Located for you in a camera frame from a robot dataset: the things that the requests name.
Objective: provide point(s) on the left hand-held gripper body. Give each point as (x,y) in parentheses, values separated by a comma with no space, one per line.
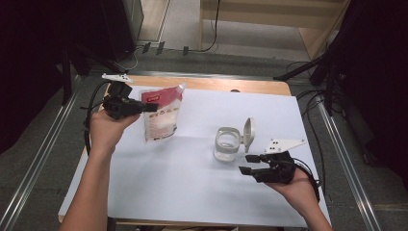
(120,106)

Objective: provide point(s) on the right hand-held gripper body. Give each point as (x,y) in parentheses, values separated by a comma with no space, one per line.
(279,170)

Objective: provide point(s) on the red and white plastic bag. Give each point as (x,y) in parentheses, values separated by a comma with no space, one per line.
(162,125)

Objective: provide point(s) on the jar with white flip lid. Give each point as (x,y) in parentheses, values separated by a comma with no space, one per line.
(227,147)

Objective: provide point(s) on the person's right hand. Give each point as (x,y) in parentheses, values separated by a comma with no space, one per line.
(300,192)

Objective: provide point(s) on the person's left hand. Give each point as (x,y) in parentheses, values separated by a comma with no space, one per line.
(104,133)

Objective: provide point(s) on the white paper sheet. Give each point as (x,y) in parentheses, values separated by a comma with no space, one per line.
(192,186)

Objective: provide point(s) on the black metal stand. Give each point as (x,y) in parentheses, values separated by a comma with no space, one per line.
(66,80)
(308,65)

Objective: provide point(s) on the dark cabinet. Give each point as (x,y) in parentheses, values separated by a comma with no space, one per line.
(118,29)

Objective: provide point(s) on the light wooden shelf unit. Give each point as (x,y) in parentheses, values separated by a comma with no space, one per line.
(308,32)

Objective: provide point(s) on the metal floor rail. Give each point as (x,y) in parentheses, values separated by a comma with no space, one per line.
(32,173)
(349,173)

